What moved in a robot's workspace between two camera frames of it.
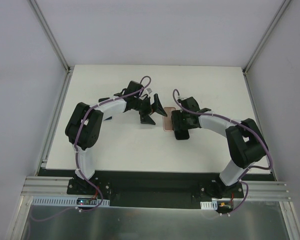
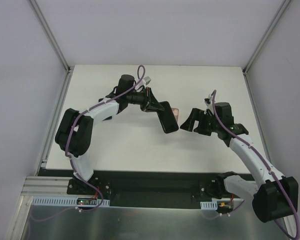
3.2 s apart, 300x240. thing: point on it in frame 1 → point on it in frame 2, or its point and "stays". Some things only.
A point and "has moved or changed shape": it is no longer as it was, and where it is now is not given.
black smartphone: (109, 118) stays
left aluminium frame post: (49, 32) stays
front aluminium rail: (57, 187) stays
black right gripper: (177, 121) → (203, 122)
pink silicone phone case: (167, 121) has moved or changed shape
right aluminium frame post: (267, 35) stays
